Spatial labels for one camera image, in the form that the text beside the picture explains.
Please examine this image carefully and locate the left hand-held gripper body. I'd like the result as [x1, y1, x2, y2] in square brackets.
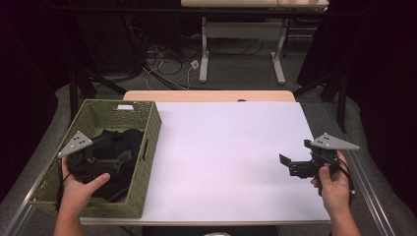
[57, 131, 121, 185]

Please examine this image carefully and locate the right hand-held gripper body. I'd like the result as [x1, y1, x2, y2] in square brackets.
[289, 132, 361, 180]

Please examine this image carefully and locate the black cloth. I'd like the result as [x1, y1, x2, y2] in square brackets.
[70, 128, 146, 203]

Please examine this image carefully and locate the green woven basket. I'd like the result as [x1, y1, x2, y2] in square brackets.
[28, 98, 163, 220]

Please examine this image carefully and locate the person's right hand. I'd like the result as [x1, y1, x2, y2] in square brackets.
[310, 150, 352, 215]

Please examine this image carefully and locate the person's left hand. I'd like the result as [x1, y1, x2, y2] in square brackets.
[60, 156, 111, 214]

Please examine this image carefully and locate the black tripod stand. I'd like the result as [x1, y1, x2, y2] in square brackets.
[292, 69, 349, 134]
[67, 57, 130, 125]

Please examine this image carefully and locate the white table cover sheet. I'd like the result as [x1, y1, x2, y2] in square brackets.
[79, 100, 331, 227]

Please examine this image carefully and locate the black curtain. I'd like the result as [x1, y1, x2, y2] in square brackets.
[296, 0, 417, 215]
[0, 0, 78, 203]

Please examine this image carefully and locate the light wooden table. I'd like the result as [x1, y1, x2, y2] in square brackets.
[122, 89, 297, 103]

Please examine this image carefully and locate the white desk with metal legs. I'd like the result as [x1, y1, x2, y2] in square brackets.
[180, 0, 330, 85]

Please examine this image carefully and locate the black horizontal metal bar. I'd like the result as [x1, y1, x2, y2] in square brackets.
[42, 6, 328, 18]

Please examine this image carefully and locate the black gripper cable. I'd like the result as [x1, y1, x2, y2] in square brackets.
[54, 159, 72, 211]
[337, 159, 356, 199]

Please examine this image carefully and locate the aluminium rail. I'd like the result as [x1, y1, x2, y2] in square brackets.
[2, 193, 38, 236]
[346, 144, 398, 236]

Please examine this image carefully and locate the black floor cable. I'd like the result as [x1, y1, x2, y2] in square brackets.
[144, 38, 202, 77]

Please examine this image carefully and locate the white cable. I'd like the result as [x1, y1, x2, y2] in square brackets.
[186, 66, 195, 90]

